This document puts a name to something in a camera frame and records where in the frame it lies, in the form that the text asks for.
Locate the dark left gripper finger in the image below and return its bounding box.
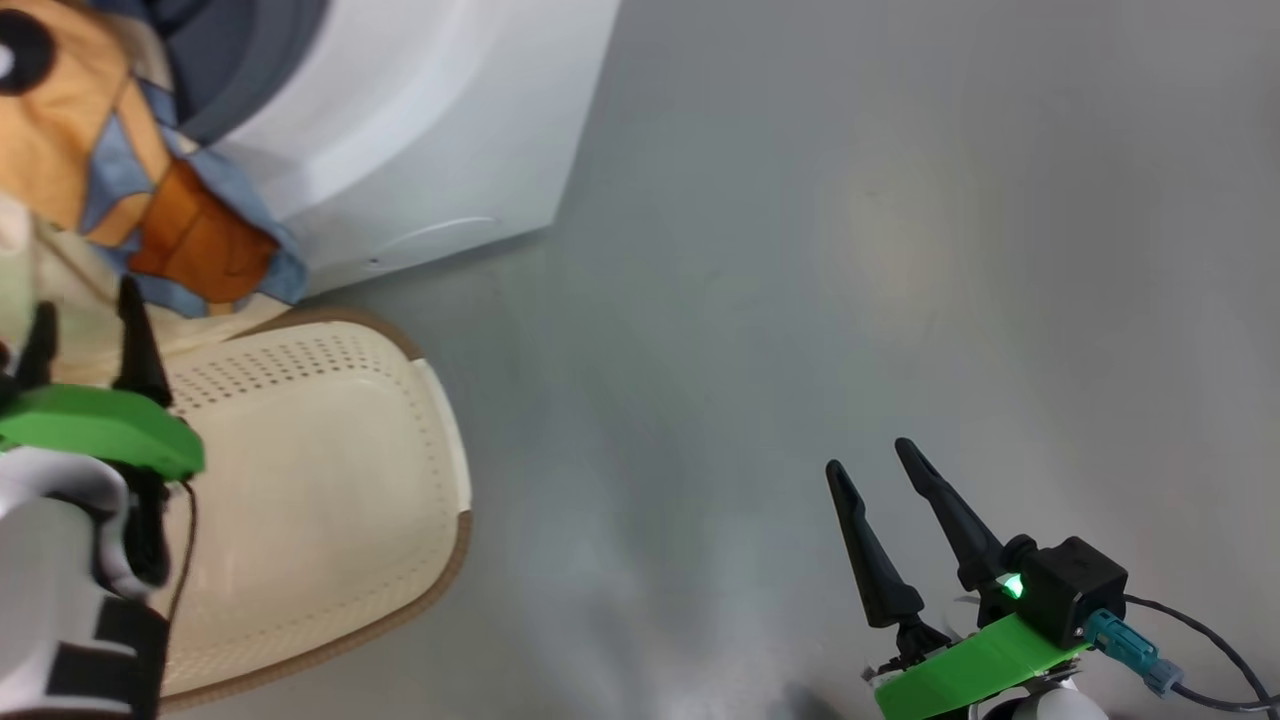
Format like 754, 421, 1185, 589
113, 275, 173, 409
5, 300, 59, 393

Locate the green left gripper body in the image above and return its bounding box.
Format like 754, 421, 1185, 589
0, 384, 207, 591

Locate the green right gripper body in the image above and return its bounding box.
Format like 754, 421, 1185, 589
865, 610, 1091, 720

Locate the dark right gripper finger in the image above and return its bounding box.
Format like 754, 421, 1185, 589
825, 459, 951, 656
894, 437, 1006, 593

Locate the blue cartoon print garment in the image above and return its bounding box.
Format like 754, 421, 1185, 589
0, 0, 309, 319

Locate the cream laundry basket brown rim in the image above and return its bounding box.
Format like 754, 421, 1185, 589
150, 308, 473, 713

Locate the grey rubber door seal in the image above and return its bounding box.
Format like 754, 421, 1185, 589
150, 0, 331, 146

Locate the white washing machine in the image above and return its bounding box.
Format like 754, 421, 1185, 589
165, 0, 623, 301

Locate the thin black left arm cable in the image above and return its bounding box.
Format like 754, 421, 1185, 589
165, 480, 199, 626

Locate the teal connector grey cable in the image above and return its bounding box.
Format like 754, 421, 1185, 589
1085, 595, 1280, 713

